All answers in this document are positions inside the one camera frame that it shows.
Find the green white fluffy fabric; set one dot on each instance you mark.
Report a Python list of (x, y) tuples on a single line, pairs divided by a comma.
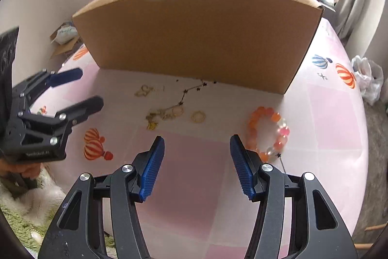
[(27, 210)]

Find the large brown cardboard box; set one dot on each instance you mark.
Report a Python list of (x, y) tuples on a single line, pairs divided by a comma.
[(197, 34)]

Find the person's left hand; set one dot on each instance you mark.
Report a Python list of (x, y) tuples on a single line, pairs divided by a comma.
[(28, 169)]

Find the pink balloon print tablecloth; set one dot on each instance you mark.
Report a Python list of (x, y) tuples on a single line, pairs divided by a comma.
[(197, 186)]

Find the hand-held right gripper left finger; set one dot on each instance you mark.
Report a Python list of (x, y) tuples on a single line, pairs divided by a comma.
[(153, 168)]

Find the white crumpled bag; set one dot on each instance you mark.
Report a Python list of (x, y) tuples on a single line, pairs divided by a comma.
[(65, 33)]

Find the open floor cardboard box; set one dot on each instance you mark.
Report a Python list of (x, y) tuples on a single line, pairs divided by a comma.
[(65, 45)]

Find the white plastic bag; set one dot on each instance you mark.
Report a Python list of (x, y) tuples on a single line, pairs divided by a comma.
[(368, 80)]

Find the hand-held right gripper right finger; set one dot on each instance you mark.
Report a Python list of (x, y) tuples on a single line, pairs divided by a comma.
[(241, 168)]

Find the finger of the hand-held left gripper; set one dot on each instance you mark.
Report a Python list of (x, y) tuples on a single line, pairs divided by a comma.
[(88, 105), (66, 77)]

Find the wooden stick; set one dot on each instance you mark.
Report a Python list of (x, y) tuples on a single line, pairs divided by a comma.
[(376, 228)]

